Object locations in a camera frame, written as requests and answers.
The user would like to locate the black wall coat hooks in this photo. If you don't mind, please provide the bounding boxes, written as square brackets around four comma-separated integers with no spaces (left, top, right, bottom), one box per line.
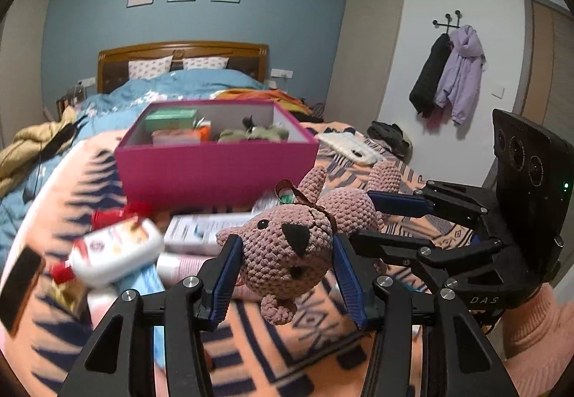
[432,10,465,30]

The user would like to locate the white paper box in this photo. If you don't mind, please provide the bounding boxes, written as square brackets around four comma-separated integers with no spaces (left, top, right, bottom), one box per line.
[164,213,254,255]

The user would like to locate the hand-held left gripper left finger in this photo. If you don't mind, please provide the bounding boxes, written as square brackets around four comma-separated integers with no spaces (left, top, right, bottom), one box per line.
[58,235,245,397]

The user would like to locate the black hanging jacket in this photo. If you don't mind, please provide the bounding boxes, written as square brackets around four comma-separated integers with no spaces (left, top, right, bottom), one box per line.
[409,33,453,117]

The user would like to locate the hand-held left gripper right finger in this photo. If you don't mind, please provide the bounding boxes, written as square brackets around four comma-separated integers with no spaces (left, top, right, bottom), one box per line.
[331,235,516,397]

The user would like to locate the pink orange small carton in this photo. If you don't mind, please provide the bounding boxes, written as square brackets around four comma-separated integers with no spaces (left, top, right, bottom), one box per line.
[151,121,212,146]

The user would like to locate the green small carton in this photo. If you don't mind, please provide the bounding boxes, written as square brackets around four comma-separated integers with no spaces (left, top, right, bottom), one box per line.
[144,109,199,133]

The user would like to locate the purple hanging jacket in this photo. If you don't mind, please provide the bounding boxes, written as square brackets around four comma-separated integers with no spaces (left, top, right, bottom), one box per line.
[433,25,487,125]

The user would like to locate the wooden door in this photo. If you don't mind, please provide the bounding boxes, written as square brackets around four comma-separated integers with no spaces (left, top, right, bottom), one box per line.
[513,0,574,124]

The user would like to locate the light blue packet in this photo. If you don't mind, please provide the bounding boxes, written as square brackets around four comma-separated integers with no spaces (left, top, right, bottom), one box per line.
[114,265,169,373]

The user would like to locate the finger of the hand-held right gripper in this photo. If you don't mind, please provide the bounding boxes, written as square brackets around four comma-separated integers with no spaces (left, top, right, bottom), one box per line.
[367,180,495,230]
[349,230,506,287]

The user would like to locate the white patterned pillow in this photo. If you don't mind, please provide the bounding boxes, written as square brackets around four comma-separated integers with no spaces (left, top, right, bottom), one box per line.
[128,55,175,79]
[182,57,229,71]

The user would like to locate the beige padded jacket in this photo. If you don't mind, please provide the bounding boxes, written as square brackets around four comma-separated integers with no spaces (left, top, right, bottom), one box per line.
[0,108,84,196]

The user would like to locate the person's right forearm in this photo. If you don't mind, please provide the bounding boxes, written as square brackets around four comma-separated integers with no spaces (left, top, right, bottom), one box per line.
[497,284,574,397]

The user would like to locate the pink cosmetic tube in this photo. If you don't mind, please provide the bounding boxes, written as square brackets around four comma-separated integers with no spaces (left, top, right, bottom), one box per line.
[157,252,217,290]

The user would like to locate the orange navy patterned blanket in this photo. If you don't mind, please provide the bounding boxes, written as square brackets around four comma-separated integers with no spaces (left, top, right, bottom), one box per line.
[0,121,507,397]

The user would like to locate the orange yellow cloth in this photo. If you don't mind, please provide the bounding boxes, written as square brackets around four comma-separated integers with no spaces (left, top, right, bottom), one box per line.
[211,88,315,115]

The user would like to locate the green plush toy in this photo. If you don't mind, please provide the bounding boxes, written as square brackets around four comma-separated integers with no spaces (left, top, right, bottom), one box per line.
[218,114,290,143]

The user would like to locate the magenta cardboard box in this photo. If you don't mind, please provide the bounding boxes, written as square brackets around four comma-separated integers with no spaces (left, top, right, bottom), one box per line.
[114,100,320,212]

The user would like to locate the wooden bed headboard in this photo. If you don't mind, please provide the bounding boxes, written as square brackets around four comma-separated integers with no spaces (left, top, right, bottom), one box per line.
[97,41,270,94]

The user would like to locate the pink crocheted teddy bear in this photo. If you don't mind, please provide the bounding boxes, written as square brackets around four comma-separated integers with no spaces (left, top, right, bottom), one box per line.
[216,161,403,326]

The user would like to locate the white bottle with red cap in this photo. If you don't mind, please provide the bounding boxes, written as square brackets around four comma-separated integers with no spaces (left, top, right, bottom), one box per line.
[50,218,165,289]

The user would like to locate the black slab with brown edge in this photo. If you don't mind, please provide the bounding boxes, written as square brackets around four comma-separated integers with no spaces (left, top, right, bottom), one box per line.
[0,247,46,332]

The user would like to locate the blue duvet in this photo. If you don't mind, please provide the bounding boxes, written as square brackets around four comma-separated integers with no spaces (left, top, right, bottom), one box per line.
[0,69,270,254]

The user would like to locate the dark clothes pile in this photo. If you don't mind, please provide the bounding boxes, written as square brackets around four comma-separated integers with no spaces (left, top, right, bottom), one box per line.
[368,121,413,160]

